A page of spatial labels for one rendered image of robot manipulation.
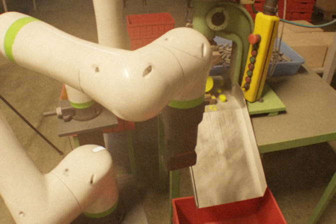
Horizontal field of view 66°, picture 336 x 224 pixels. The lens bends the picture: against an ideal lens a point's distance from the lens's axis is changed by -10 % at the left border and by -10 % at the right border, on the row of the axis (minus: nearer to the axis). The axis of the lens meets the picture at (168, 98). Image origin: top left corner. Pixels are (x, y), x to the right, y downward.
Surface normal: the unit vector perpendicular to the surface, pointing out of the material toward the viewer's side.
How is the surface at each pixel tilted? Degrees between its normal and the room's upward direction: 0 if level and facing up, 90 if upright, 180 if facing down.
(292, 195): 0
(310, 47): 90
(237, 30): 90
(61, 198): 42
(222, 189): 30
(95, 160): 14
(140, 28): 90
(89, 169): 19
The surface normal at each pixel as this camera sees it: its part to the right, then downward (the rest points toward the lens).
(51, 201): 0.43, -0.51
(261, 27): -0.84, 0.22
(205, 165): 0.08, -0.44
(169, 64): 0.62, -0.35
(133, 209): 0.00, -0.83
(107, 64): -0.41, -0.50
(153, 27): 0.19, 0.55
